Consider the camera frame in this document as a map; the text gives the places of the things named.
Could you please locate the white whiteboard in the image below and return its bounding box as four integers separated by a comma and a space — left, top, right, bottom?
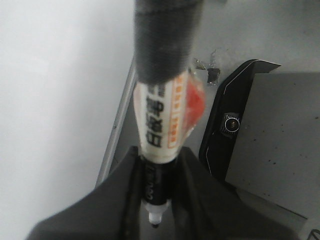
0, 0, 141, 216

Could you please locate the whiteboard marker with label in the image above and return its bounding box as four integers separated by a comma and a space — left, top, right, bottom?
133, 0, 205, 226

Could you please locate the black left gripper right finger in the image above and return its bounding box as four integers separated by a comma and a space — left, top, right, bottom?
171, 147, 299, 240

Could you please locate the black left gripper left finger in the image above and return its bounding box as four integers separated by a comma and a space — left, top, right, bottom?
27, 146, 140, 240

